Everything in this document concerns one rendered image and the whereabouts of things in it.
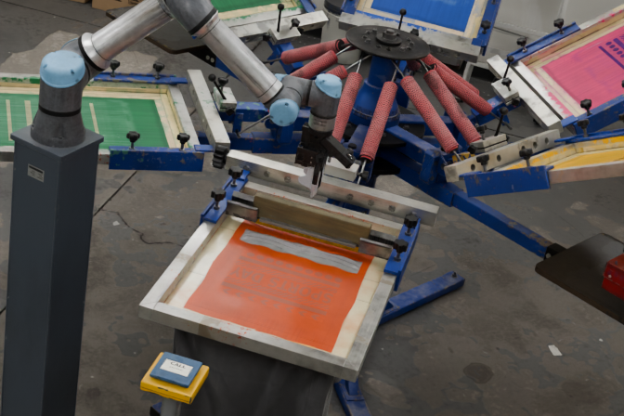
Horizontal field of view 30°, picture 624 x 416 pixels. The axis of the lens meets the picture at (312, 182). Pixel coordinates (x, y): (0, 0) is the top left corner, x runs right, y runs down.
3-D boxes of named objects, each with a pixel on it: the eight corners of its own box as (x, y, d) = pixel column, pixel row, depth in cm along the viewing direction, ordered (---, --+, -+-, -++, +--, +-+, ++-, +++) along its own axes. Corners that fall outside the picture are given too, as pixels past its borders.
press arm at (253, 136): (14, 147, 385) (15, 130, 382) (14, 138, 390) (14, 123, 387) (366, 156, 422) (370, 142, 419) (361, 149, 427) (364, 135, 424)
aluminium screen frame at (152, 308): (355, 383, 290) (357, 370, 288) (137, 317, 299) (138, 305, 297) (413, 238, 358) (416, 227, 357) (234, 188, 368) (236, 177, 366)
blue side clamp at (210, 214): (214, 239, 341) (216, 218, 338) (198, 234, 342) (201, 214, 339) (245, 195, 367) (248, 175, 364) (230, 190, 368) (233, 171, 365)
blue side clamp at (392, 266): (396, 292, 332) (401, 271, 329) (380, 286, 333) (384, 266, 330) (415, 242, 358) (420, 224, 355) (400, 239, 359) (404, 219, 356)
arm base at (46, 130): (19, 134, 323) (19, 101, 318) (55, 118, 335) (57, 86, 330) (60, 152, 317) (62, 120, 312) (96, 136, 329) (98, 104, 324)
